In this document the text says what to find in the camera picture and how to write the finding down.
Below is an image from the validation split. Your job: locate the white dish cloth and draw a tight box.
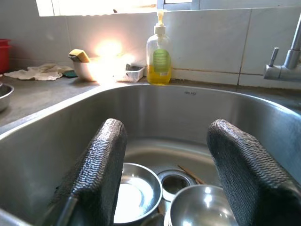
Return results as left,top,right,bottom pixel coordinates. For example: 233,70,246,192
3,63,75,81

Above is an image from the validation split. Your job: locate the chrome kitchen faucet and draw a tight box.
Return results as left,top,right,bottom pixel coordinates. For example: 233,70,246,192
263,0,301,82

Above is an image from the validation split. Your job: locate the small white bowl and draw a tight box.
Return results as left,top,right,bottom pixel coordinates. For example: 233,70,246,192
72,57,102,81

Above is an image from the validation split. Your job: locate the steel sink drain strainer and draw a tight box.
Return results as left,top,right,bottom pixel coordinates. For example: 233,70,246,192
157,169,198,202

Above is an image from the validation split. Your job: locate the stainless steel plate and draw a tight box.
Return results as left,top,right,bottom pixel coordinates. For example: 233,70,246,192
113,162,163,224

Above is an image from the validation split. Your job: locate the stainless steel sink basin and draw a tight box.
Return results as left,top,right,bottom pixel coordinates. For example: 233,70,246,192
0,83,301,226

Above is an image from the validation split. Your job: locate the small stainless steel bowl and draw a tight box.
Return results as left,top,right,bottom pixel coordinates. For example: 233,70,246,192
0,83,15,113

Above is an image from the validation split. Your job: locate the yellow dish soap pump bottle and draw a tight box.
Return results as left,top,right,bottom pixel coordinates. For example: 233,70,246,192
146,9,172,86

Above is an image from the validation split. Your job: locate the yellow dish sponge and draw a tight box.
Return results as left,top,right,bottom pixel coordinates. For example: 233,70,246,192
68,48,91,64

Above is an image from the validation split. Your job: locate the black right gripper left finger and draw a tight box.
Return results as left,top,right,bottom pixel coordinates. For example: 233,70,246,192
47,118,128,226

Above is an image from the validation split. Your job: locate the large stainless steel bowl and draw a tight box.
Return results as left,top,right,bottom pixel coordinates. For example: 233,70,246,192
169,184,239,226

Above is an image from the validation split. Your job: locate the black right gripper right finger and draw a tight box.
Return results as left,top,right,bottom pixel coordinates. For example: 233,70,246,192
206,119,301,226

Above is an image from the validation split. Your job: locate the clear plastic container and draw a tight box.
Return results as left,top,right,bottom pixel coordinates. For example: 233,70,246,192
116,63,145,83

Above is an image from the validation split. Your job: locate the red plastic rack basket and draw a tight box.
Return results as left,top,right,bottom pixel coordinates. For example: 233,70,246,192
0,39,12,74

